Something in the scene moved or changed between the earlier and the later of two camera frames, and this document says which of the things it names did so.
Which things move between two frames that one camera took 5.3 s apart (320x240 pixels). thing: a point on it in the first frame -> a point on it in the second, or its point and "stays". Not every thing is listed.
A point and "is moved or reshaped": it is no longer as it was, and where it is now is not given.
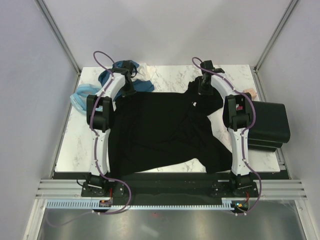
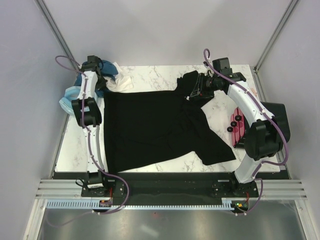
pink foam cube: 251,91 stays
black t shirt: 151,131 is moved or reshaped
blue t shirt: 138,84 -> 107,70
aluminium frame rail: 269,189 stays
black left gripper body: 128,90 -> 101,83
